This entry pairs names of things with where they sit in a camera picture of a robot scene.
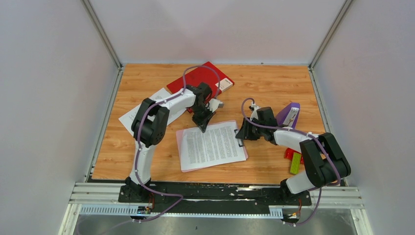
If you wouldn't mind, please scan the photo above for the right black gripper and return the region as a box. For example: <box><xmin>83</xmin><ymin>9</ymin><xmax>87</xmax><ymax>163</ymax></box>
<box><xmin>235</xmin><ymin>118</ymin><xmax>265</xmax><ymax>141</ymax></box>

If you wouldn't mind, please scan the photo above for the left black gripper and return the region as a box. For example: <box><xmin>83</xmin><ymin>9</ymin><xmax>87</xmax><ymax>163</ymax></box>
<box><xmin>191</xmin><ymin>104</ymin><xmax>217</xmax><ymax>134</ymax></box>

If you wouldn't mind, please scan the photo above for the printed paper sheet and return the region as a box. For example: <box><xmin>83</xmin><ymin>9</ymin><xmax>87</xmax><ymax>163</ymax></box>
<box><xmin>118</xmin><ymin>88</ymin><xmax>186</xmax><ymax>136</ymax></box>
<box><xmin>176</xmin><ymin>121</ymin><xmax>247</xmax><ymax>172</ymax></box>

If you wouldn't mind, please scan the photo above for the pink clipboard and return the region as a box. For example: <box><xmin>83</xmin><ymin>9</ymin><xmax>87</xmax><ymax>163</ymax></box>
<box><xmin>176</xmin><ymin>120</ymin><xmax>249</xmax><ymax>173</ymax></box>

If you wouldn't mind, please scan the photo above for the red folder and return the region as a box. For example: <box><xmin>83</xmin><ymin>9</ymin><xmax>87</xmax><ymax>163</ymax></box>
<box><xmin>185</xmin><ymin>62</ymin><xmax>235</xmax><ymax>103</ymax></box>

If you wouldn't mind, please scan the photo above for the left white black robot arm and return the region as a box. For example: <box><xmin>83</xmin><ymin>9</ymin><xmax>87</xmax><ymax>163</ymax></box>
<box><xmin>118</xmin><ymin>83</ymin><xmax>224</xmax><ymax>203</ymax></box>

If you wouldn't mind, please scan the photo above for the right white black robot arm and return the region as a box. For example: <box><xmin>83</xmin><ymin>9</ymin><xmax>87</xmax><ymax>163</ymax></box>
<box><xmin>236</xmin><ymin>104</ymin><xmax>351</xmax><ymax>205</ymax></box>

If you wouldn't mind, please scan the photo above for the purple stapler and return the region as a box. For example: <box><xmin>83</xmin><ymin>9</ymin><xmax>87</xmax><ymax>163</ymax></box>
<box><xmin>276</xmin><ymin>102</ymin><xmax>300</xmax><ymax>129</ymax></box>

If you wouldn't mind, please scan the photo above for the red toy block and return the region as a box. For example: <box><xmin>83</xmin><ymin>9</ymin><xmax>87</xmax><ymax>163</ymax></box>
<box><xmin>284</xmin><ymin>148</ymin><xmax>304</xmax><ymax>165</ymax></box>

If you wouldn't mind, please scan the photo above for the green toy block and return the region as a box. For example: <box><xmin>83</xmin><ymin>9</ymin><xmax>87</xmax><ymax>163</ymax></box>
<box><xmin>289</xmin><ymin>152</ymin><xmax>302</xmax><ymax>175</ymax></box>

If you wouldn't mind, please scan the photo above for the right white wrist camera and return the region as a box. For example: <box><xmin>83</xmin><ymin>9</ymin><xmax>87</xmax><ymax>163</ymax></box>
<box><xmin>249</xmin><ymin>103</ymin><xmax>260</xmax><ymax>121</ymax></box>

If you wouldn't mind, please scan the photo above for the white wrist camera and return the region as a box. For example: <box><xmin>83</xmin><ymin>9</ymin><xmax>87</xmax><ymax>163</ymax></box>
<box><xmin>207</xmin><ymin>98</ymin><xmax>224</xmax><ymax>112</ymax></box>
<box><xmin>249</xmin><ymin>103</ymin><xmax>260</xmax><ymax>121</ymax></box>

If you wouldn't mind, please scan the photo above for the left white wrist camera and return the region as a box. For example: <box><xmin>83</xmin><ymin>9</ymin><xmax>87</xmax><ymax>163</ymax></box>
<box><xmin>207</xmin><ymin>98</ymin><xmax>224</xmax><ymax>112</ymax></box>

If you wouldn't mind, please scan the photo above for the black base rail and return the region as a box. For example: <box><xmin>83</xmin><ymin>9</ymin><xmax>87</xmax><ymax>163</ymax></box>
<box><xmin>69</xmin><ymin>180</ymin><xmax>364</xmax><ymax>218</ymax></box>

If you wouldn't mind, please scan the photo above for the left aluminium corner post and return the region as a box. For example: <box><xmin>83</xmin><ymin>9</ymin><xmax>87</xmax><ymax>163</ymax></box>
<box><xmin>80</xmin><ymin>0</ymin><xmax>123</xmax><ymax>70</ymax></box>

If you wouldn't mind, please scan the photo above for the aluminium corner post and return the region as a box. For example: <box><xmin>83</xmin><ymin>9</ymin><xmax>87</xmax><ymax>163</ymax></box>
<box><xmin>308</xmin><ymin>0</ymin><xmax>354</xmax><ymax>71</ymax></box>
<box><xmin>80</xmin><ymin>0</ymin><xmax>123</xmax><ymax>70</ymax></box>

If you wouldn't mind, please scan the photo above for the right aluminium corner post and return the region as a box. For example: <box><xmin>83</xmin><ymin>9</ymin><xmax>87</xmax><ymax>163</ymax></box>
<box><xmin>308</xmin><ymin>0</ymin><xmax>354</xmax><ymax>71</ymax></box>

